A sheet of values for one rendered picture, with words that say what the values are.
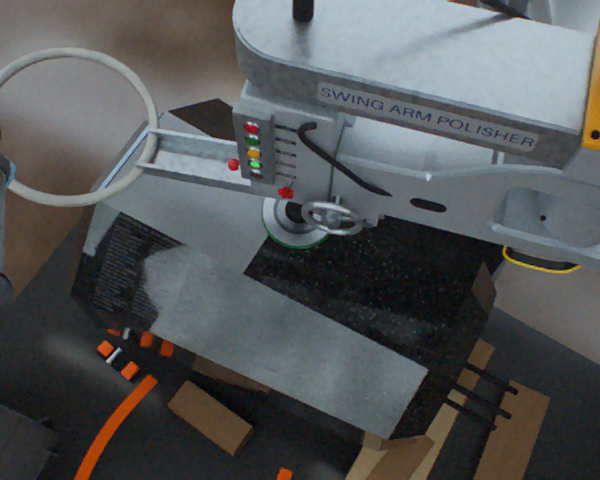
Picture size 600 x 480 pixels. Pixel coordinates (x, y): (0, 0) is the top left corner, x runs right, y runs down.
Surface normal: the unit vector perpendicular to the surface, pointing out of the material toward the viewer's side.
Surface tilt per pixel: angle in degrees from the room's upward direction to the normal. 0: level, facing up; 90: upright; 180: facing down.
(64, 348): 0
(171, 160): 9
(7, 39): 0
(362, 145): 4
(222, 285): 45
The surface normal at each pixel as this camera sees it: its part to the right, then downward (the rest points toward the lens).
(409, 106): -0.27, 0.89
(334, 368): -0.32, 0.30
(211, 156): -0.14, -0.42
